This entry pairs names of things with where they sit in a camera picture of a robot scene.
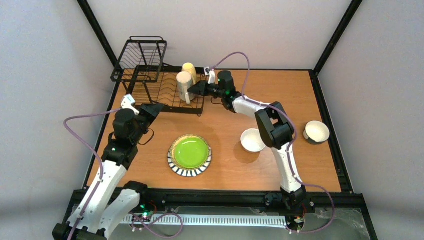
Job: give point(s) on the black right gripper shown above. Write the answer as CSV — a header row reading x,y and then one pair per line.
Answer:
x,y
206,88

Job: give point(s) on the striped plate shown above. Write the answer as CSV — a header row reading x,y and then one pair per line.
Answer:
x,y
188,173

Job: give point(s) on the black enclosure frame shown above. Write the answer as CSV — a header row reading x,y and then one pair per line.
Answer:
x,y
266,200

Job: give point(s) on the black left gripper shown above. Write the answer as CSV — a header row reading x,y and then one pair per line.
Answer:
x,y
145,112

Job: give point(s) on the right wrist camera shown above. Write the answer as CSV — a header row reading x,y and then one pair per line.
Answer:
x,y
210,74

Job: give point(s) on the white bowl at right edge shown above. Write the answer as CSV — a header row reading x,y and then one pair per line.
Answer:
x,y
316,132

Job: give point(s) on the green plate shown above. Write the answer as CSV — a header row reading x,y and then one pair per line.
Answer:
x,y
190,152

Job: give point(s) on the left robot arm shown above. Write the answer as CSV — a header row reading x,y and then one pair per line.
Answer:
x,y
96,217

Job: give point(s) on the white cable duct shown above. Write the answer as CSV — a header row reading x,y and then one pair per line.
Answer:
x,y
219,220

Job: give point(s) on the yellow ceramic mug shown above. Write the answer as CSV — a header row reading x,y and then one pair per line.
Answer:
x,y
190,68

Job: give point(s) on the black wire dish rack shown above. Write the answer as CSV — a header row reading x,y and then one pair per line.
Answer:
x,y
143,74

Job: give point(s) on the tall patterned ceramic cup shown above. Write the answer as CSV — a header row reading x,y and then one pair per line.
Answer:
x,y
184,83

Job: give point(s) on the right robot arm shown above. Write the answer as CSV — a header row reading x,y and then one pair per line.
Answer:
x,y
276,131

